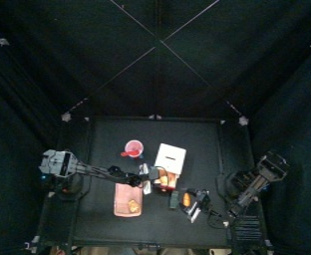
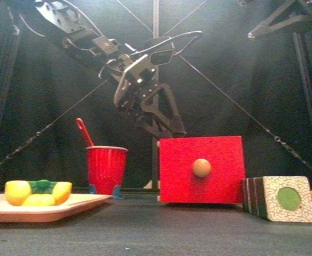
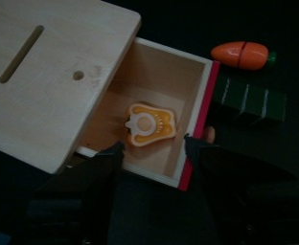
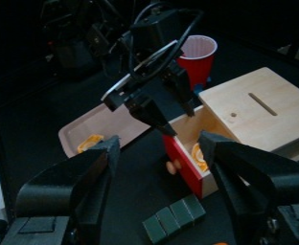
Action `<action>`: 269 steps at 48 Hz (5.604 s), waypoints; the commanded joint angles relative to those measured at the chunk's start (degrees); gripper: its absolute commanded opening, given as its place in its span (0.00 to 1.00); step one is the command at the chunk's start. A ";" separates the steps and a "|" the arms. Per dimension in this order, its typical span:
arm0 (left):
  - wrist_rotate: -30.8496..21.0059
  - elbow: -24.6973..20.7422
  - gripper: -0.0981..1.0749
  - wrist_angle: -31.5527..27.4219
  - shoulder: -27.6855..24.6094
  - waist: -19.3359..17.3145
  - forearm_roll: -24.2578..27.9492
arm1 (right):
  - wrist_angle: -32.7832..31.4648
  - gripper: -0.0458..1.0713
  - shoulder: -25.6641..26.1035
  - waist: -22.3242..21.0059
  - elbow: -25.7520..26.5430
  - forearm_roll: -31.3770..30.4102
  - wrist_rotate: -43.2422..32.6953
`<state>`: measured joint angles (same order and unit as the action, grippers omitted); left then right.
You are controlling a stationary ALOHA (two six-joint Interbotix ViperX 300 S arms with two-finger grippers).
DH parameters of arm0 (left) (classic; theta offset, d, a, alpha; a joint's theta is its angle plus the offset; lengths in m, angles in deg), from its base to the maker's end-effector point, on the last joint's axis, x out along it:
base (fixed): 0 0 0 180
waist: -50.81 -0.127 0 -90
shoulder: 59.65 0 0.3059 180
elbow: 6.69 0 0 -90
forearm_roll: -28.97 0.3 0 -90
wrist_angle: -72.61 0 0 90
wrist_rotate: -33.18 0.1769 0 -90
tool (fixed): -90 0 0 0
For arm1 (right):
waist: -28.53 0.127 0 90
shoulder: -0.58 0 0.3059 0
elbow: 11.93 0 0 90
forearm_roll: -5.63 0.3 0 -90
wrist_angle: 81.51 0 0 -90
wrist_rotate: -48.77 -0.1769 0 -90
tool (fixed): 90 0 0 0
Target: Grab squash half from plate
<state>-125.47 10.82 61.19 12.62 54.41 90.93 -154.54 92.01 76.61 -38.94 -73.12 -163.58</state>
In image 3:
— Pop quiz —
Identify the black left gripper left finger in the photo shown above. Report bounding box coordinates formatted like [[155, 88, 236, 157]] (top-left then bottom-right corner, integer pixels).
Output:
[[23, 141, 127, 245]]

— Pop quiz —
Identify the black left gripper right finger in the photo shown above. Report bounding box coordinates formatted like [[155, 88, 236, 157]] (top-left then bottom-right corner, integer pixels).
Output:
[[184, 133, 299, 245]]

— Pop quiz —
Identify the yellow white squash slice toy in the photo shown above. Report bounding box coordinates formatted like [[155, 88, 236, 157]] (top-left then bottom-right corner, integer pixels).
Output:
[[125, 102, 178, 148]]

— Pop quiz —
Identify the light wooden box with slot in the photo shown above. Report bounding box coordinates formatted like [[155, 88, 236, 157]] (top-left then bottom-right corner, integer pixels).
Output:
[[0, 0, 143, 175]]

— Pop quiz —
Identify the wooden drawer with red front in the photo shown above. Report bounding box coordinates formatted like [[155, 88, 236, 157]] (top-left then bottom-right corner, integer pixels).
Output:
[[75, 36, 222, 192]]

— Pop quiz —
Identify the orange toy carrot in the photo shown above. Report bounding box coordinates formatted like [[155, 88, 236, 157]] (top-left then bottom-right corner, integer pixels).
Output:
[[210, 40, 280, 71]]

